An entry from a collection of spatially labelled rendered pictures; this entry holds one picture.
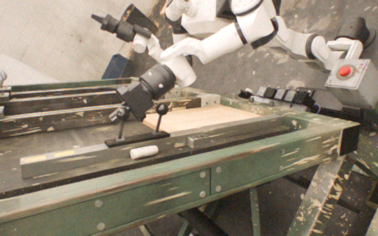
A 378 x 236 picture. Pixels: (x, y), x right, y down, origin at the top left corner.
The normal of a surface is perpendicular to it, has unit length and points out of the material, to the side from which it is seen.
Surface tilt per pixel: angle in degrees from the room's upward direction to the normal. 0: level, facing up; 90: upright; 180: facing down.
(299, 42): 90
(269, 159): 90
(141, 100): 90
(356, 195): 0
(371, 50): 0
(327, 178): 0
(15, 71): 90
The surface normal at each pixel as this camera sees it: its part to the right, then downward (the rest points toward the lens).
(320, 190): -0.73, -0.40
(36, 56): 0.51, 0.19
